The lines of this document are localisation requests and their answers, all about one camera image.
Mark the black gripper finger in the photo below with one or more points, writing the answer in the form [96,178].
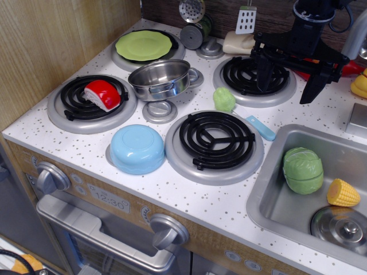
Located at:
[316,83]
[265,67]

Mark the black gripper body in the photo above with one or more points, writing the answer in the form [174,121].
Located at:
[300,49]

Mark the red white toy sushi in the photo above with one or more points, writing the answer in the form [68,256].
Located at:
[103,94]

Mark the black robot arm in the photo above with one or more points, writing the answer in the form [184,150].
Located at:
[317,12]

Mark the green plastic plate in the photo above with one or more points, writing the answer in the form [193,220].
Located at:
[143,45]

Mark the red toy chili pepper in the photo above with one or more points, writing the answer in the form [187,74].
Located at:
[303,75]

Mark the back right black burner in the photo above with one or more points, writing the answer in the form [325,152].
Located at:
[239,75]

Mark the cream toy bottle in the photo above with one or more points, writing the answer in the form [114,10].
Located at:
[238,43]

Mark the red toy ketchup bottle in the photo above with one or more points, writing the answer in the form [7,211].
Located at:
[352,69]

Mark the yellow toy food piece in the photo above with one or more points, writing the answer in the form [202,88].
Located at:
[359,85]

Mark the hanging white slotted spatula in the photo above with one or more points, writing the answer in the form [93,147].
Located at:
[246,19]

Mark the silver faucet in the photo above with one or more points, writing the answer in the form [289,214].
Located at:
[355,44]

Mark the green toy lettuce piece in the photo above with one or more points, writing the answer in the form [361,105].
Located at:
[223,99]

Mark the grey stovetop knob back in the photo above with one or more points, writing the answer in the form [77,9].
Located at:
[210,50]

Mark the grey stovetop knob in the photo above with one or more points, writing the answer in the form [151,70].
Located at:
[210,50]
[160,112]

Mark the toy tin can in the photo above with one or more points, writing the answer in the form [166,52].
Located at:
[193,34]

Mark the green toy cabbage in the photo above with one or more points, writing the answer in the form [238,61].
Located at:
[303,170]

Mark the hanging silver strainer spoon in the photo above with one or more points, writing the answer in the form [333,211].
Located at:
[192,11]

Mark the front right black burner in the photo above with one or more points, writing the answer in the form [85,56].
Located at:
[214,148]

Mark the small steel pot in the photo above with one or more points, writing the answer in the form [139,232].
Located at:
[164,79]

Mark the yellow toy corn cob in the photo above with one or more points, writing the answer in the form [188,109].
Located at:
[340,193]

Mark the grey stovetop knob centre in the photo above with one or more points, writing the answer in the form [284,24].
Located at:
[160,112]

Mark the steel sink basin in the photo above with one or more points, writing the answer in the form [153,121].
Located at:
[273,206]

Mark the steel pot lid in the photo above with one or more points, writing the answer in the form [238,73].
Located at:
[341,226]

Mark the light blue upturned bowl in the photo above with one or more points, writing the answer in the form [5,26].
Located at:
[137,149]

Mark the right grey oven knob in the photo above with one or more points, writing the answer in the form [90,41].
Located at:
[169,234]

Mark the grey oven knob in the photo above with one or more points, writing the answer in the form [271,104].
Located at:
[169,234]
[51,178]

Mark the front left black burner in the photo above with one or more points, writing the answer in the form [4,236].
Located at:
[69,110]

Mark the left grey oven knob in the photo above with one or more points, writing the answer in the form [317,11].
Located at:
[51,178]

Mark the grey oven door handle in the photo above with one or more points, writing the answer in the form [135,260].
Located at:
[87,227]

